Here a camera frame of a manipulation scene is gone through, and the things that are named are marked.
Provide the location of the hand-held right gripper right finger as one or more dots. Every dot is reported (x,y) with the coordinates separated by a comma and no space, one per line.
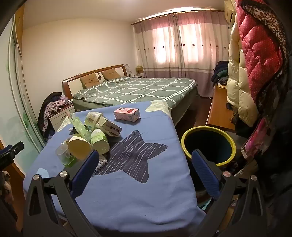
(205,173)

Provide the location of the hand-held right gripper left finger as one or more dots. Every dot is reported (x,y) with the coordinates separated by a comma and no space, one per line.
(85,173)

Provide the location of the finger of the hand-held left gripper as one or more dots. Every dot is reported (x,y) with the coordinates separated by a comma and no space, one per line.
(12,151)

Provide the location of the yellow rimmed blue bin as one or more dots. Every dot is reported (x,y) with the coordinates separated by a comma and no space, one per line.
(209,145)

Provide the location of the clear plastic cup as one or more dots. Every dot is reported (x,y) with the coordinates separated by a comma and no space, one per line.
(62,155)

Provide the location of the green and white paper cup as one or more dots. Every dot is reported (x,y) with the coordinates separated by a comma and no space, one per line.
(99,141)

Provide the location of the green plastic wrapper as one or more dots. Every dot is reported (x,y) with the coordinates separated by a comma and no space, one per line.
(79,128)

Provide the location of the white labelled plastic tub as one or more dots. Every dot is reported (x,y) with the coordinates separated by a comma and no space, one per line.
(92,118)

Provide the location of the white ribbed plastic piece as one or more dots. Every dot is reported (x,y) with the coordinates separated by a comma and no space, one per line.
(101,163)

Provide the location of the beige printed carton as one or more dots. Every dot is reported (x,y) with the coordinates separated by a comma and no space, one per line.
(111,128)

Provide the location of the heap of clothes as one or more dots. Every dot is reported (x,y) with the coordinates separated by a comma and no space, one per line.
(49,107)

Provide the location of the white wooden nightstand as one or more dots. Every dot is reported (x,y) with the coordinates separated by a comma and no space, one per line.
(60,118)

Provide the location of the blue star blanket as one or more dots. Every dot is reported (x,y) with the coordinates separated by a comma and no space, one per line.
(136,205)

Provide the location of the glass wardrobe sliding door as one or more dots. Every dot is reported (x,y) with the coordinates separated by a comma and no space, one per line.
(20,91)

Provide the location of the pink floral bag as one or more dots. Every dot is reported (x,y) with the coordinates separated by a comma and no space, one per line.
(257,139)

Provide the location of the wooden desk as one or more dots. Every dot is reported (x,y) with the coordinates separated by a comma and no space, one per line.
(219,109)

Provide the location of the dark blue cloth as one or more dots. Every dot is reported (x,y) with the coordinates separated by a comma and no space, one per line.
(228,106)

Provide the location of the pink drink carton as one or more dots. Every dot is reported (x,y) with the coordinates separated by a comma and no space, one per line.
(126,114)

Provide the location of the cream puffer jacket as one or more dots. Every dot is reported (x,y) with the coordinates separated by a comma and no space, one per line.
(237,91)

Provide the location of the wooden bed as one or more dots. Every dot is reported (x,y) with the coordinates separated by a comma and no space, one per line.
(73,82)

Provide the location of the brown embroidered pillow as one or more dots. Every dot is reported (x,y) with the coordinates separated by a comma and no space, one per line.
(89,80)
(111,74)

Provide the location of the green checked duvet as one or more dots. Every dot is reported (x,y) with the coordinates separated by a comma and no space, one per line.
(136,88)

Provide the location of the pile of dark clothes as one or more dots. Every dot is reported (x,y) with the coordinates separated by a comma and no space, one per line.
(220,71)

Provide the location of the small yellow box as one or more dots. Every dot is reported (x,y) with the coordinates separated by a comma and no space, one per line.
(139,69)

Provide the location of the red dotted quilted jacket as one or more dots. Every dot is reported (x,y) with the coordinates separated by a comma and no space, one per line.
(257,57)

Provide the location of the pink and white curtain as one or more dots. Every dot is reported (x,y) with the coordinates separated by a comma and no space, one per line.
(182,45)

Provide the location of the white air conditioner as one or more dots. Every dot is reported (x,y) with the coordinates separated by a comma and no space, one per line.
(229,12)

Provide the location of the leopard print cloth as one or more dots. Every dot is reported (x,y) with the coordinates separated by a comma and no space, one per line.
(269,16)

